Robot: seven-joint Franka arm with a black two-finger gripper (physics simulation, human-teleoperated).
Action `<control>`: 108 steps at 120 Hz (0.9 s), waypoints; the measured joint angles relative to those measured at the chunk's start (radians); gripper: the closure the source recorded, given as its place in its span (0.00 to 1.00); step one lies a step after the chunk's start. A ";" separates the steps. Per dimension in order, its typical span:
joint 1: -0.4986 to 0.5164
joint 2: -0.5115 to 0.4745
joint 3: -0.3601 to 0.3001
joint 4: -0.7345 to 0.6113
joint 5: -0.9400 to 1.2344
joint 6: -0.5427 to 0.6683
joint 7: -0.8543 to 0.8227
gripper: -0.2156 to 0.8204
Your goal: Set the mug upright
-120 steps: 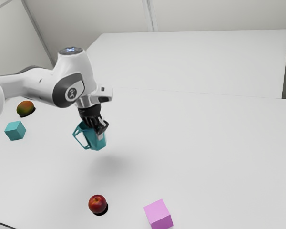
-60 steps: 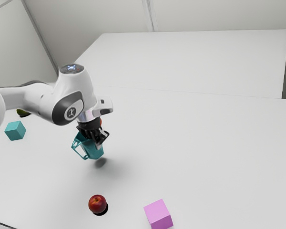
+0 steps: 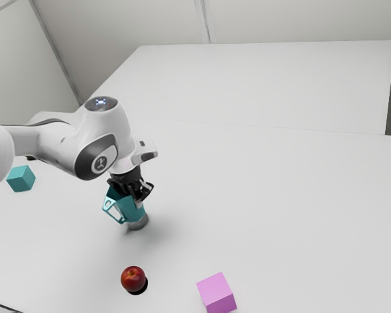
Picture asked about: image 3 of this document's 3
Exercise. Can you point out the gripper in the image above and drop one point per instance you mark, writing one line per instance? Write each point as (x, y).
(127, 184)

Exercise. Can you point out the teal faceted mug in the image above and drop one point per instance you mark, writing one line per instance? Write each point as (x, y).
(128, 210)

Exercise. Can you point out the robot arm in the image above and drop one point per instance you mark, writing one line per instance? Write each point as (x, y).
(94, 137)

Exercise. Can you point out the red apple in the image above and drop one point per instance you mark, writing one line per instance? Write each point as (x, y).
(133, 278)

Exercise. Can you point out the pink cube block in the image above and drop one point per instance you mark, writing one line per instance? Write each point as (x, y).
(216, 292)

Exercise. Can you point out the teal cube block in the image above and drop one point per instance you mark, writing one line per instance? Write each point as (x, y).
(20, 178)

